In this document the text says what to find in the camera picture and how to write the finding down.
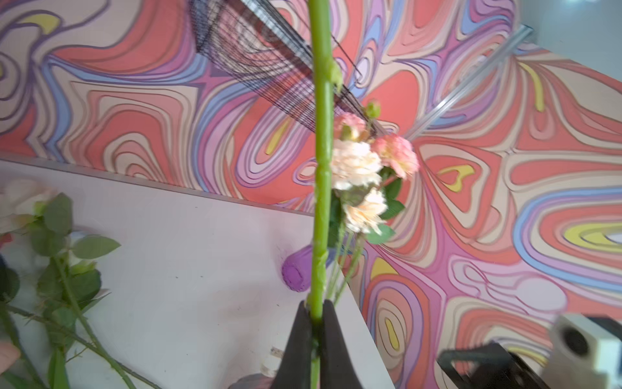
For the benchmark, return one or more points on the white rose stem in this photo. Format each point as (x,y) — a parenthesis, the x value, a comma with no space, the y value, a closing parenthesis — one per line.
(321,38)

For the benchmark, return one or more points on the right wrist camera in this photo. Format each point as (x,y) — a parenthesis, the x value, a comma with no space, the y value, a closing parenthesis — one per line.
(586,353)

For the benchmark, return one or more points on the black wire basket back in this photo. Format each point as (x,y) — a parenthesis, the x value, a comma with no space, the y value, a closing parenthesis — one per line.
(252,42)

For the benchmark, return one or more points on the pile of artificial flowers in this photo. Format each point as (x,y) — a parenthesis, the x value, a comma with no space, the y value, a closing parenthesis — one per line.
(61,284)

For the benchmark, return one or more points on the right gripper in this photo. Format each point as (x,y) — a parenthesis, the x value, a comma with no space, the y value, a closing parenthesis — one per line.
(488,366)

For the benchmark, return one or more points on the pink glass vase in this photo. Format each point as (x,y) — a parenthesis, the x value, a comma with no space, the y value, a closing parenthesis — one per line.
(253,381)

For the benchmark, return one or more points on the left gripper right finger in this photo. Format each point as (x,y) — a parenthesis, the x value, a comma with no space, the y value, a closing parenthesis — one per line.
(337,370)

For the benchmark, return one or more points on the cream rose stem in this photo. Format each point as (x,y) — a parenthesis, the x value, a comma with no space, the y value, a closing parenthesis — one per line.
(359,194)

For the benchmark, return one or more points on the blue purple glass vase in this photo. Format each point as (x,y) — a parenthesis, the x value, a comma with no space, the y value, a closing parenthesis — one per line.
(296,270)

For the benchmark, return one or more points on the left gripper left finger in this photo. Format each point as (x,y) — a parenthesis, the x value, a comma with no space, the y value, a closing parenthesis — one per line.
(295,368)

